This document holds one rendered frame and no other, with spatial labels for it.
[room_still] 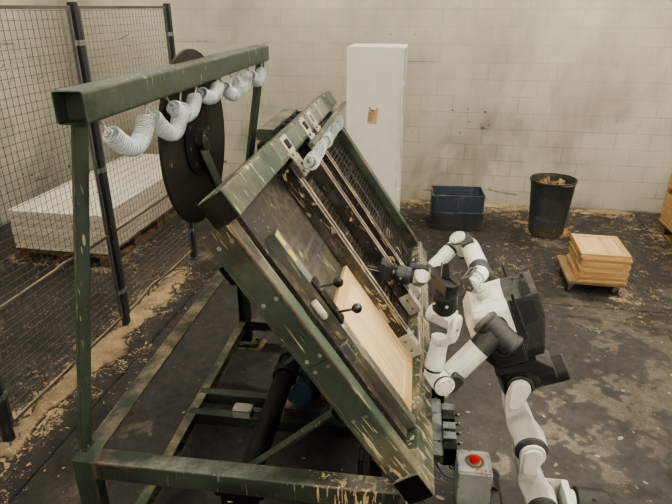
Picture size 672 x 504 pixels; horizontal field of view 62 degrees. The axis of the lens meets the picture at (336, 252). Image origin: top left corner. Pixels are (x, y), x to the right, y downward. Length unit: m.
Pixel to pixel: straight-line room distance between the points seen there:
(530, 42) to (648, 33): 1.28
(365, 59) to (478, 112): 2.02
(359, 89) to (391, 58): 0.45
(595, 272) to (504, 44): 3.16
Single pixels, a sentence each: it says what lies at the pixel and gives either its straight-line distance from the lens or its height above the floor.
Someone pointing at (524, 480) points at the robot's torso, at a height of 0.45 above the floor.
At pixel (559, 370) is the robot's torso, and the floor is 1.05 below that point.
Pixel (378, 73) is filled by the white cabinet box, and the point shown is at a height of 1.80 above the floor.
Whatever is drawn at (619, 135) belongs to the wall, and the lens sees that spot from 7.87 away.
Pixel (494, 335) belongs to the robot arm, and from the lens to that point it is 2.16.
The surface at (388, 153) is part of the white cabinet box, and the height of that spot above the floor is 0.97.
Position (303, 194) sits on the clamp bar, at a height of 1.68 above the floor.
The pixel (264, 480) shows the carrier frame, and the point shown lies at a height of 0.79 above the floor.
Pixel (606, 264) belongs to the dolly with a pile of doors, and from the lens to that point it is 5.57.
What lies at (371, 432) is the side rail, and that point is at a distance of 2.06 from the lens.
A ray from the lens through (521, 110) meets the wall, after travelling 7.57.
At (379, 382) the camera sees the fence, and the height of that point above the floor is 1.10.
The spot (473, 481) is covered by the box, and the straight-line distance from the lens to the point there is 2.19.
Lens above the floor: 2.42
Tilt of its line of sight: 23 degrees down
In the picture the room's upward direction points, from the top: straight up
